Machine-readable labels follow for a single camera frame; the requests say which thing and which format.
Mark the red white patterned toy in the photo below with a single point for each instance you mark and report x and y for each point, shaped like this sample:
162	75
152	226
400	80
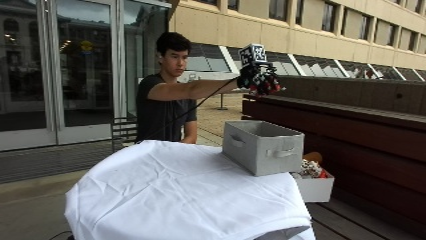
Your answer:
311	168
269	86

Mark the white marker cube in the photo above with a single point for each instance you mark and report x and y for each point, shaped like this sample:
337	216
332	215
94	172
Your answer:
253	54

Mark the beige building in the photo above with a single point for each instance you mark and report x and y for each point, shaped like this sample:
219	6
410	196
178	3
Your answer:
301	30

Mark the grey fabric storage box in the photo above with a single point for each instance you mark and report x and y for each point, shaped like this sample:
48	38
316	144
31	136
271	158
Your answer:
261	150

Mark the the person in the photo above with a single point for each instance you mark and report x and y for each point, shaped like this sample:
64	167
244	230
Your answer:
160	113

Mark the orange brown soft toy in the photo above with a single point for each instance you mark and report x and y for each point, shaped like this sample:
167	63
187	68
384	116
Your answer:
313	156

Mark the dark wooden bench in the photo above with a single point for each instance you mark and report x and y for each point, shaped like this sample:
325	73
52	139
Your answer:
368	140

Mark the dark slatted chair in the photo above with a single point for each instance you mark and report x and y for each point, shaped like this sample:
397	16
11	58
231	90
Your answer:
123	133

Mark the white open box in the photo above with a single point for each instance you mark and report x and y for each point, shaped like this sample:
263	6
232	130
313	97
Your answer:
316	190

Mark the white tablecloth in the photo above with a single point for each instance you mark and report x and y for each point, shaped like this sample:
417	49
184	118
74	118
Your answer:
187	193

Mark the glass door front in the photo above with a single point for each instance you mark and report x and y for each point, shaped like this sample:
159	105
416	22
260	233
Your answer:
80	66

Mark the metal post with base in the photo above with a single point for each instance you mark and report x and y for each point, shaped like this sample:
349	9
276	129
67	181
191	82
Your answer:
223	101

